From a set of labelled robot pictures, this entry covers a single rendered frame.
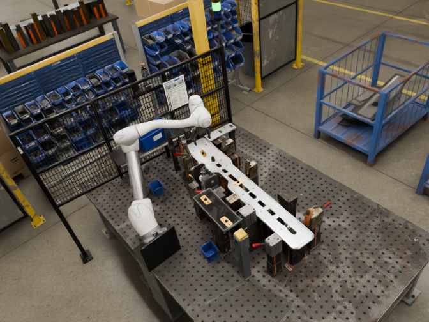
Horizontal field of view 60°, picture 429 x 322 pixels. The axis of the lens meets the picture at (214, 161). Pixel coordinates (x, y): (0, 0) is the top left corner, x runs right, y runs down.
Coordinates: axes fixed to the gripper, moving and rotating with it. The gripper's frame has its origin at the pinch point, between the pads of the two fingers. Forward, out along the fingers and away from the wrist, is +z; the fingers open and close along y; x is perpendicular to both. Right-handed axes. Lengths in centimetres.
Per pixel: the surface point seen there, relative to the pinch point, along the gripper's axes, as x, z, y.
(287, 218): -95, 14, 5
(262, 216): -84, 14, -7
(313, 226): -109, 17, 15
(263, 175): -28, 44, 38
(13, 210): 137, 83, -166
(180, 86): 55, -20, 16
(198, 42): 60, -50, 43
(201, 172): -33.6, -2.4, -22.2
